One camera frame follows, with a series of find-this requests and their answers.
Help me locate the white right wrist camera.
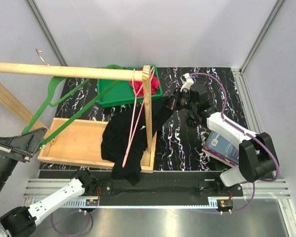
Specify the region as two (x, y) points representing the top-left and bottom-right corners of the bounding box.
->
(180, 73), (194, 92)

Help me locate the dark green round cup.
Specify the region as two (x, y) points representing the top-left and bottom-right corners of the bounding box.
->
(188, 110), (207, 123)

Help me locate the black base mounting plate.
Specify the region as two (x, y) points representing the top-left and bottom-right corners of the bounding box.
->
(39, 170), (244, 206)

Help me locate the black t-shirt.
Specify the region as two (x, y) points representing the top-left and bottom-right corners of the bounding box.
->
(100, 95), (176, 186)

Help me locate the green plastic tray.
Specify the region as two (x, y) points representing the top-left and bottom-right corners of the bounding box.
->
(97, 64), (163, 108)

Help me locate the pink red t-shirt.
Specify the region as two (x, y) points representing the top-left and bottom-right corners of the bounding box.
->
(128, 69), (160, 97)

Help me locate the blue paperback book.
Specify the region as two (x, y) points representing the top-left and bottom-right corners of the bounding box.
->
(202, 131), (239, 167)

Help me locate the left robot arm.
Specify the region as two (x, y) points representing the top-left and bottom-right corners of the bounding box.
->
(0, 127), (97, 237)

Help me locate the pink wire hanger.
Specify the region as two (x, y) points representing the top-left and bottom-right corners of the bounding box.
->
(121, 65), (157, 168)

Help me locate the green plastic hanger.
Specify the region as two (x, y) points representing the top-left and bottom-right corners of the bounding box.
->
(22, 77), (120, 153)

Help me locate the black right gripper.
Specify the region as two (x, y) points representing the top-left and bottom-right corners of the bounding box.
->
(161, 87), (197, 112)

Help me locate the wooden clothes rack frame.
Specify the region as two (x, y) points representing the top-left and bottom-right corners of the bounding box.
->
(0, 62), (156, 173)

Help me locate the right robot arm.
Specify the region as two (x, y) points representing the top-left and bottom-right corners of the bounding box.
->
(166, 88), (279, 196)

